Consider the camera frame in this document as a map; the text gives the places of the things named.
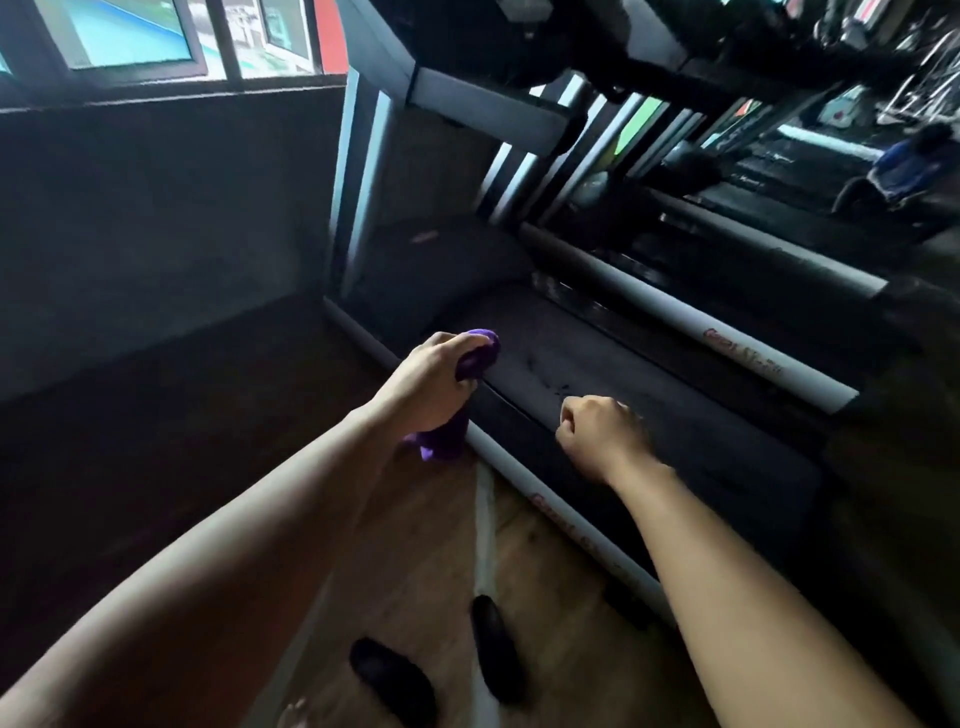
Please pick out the person's right hand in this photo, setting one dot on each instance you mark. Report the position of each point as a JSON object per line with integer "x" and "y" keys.
{"x": 604, "y": 439}

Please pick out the window with dark frame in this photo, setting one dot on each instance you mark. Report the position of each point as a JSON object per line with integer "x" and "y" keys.
{"x": 161, "y": 37}

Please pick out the purple cleaning cloth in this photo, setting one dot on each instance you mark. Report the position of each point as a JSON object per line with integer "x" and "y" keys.
{"x": 457, "y": 405}

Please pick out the black and grey treadmill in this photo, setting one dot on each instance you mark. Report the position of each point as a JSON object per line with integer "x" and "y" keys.
{"x": 757, "y": 225}
{"x": 570, "y": 337}

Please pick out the person's black left shoe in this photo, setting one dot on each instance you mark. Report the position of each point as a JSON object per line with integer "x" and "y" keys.
{"x": 394, "y": 682}

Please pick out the person's right forearm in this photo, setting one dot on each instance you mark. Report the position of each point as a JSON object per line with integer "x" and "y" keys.
{"x": 742, "y": 600}

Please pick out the person's left forearm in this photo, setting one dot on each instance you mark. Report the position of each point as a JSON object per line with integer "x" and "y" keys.
{"x": 202, "y": 577}

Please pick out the person's black right shoe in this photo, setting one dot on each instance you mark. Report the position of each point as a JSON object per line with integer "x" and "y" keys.
{"x": 496, "y": 649}

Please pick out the person's right fingers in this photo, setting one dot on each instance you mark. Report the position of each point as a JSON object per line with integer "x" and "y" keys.
{"x": 581, "y": 420}

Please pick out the person's left hand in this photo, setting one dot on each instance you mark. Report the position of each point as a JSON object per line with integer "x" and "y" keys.
{"x": 424, "y": 382}

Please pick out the person's black shoe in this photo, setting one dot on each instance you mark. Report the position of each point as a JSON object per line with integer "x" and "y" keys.
{"x": 394, "y": 682}
{"x": 496, "y": 649}

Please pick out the person's left fingers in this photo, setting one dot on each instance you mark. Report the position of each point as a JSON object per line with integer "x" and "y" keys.
{"x": 457, "y": 345}

